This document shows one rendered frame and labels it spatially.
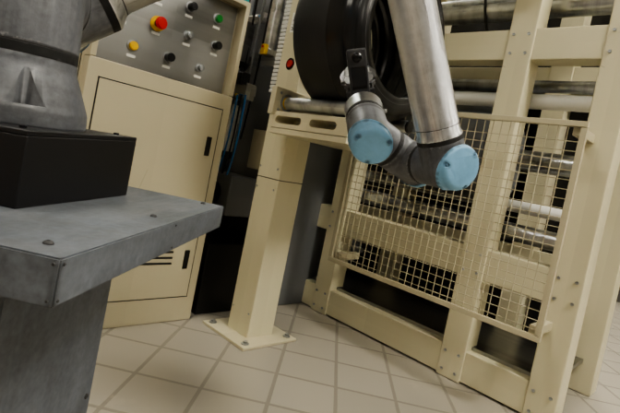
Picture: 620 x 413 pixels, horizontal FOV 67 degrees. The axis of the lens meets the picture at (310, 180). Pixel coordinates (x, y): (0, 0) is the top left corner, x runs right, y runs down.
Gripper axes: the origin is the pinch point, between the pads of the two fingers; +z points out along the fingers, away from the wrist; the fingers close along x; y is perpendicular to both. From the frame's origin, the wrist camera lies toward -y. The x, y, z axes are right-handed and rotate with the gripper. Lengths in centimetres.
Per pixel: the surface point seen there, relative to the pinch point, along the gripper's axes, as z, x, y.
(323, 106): 16.2, -11.5, 20.7
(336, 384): -38, -21, 95
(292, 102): 26.0, -22.3, 22.9
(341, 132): 2.8, -6.6, 22.9
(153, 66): 35, -69, 5
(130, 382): -49, -75, 61
